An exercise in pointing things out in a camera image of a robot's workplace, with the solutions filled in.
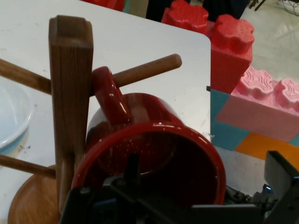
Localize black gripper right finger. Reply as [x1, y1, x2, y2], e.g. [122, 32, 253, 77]
[263, 150, 299, 224]

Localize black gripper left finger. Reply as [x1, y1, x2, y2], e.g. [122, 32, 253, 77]
[58, 153, 194, 224]

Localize red enamel mug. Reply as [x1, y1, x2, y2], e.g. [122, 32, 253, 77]
[71, 66, 227, 206]

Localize orange foam floor tile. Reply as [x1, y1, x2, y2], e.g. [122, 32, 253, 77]
[235, 132, 299, 164]

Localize pink foam building block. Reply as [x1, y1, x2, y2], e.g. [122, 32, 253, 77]
[216, 66, 299, 143]

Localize teal foam block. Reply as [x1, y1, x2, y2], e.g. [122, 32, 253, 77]
[210, 90, 250, 150]

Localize brown wooden mug tree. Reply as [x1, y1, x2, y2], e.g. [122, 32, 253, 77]
[0, 15, 182, 224]

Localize white and blue bowl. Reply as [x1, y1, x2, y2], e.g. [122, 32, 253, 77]
[0, 77, 36, 156]

